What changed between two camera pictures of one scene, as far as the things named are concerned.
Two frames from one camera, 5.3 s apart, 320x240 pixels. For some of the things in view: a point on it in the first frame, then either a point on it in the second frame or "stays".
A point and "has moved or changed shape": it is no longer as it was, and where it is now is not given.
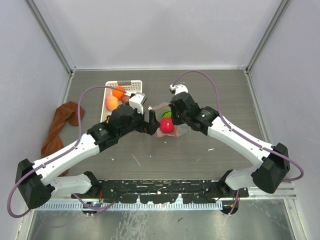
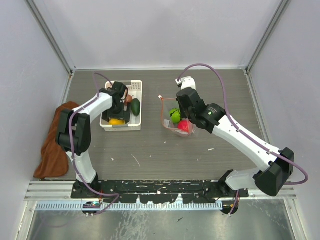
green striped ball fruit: [167, 114] has moved or changed shape
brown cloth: [53, 144] stays
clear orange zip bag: [163, 115] has moved or changed shape
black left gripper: [150, 127] to [123, 115]
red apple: [166, 125] to [183, 125]
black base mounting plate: [189, 191] stays
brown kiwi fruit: [125, 99] stays
